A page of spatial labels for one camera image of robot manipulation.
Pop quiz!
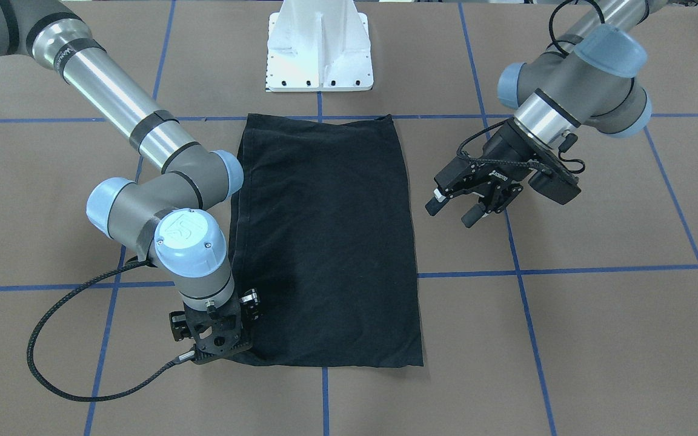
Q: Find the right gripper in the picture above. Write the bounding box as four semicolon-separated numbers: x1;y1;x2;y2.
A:
171;289;260;365

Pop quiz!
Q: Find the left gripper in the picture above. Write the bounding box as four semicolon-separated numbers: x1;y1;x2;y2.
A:
425;118;552;228

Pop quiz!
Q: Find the black printed t-shirt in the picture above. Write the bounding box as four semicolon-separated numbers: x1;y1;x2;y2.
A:
229;114;424;368

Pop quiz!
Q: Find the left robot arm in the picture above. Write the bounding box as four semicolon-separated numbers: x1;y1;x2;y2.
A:
426;1;666;227

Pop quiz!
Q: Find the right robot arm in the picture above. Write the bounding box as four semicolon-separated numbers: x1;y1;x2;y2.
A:
0;2;270;378

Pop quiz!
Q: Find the brown paper table cover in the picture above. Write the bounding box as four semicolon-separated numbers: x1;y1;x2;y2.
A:
0;2;698;435

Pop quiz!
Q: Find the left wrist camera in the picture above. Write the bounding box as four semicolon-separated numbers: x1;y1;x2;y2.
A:
527;154;582;205

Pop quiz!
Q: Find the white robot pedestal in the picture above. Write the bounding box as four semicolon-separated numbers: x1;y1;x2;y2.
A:
265;1;374;92

